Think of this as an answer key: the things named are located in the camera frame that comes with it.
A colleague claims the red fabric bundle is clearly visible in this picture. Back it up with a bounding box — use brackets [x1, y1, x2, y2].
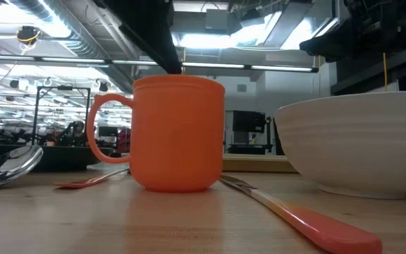
[117, 128, 133, 154]

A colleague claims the black computer monitor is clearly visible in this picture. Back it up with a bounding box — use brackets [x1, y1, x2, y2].
[232, 109, 267, 134]

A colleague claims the orange-handled metal knife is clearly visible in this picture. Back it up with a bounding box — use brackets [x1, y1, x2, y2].
[219, 174, 383, 254]

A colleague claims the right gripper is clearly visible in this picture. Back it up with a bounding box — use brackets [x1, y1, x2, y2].
[300, 0, 406, 63]

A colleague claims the white ceramic bowl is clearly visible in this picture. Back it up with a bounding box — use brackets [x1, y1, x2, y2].
[273, 90, 406, 200]

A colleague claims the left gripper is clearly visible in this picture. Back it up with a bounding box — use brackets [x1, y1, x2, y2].
[95, 0, 183, 75]

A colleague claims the orange-handled metal spoon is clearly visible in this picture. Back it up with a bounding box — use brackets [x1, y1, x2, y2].
[0, 145, 44, 190]

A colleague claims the orange plastic mug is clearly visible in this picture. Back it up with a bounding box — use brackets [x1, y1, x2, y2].
[85, 74, 226, 193]

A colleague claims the yellow cable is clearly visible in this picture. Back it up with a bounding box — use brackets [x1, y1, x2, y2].
[382, 52, 389, 89]

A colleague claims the orange-handled metal fork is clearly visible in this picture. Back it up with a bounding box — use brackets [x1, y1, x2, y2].
[53, 167, 131, 189]

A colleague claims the black yellow cable reel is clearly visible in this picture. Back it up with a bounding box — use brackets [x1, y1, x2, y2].
[15, 25, 42, 47]

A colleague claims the beige plastic tray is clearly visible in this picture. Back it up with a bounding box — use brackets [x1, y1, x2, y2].
[221, 153, 298, 174]

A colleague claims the black metal gantry frame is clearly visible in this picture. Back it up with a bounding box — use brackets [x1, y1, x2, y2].
[31, 85, 92, 146]

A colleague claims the long ceiling light bar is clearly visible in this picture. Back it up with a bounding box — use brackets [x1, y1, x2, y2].
[0, 54, 319, 73]

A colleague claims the person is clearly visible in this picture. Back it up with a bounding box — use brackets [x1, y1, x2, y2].
[68, 120, 87, 147]

